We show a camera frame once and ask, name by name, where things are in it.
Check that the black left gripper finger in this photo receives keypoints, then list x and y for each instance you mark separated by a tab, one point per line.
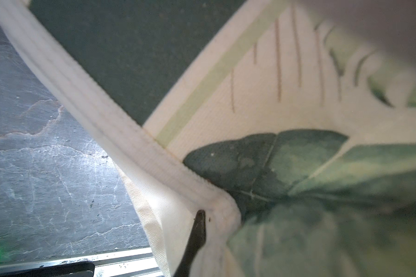
196	241

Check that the beige canvas bag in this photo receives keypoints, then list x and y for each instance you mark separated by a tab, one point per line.
292	124

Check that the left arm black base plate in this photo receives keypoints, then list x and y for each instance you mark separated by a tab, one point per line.
79	269

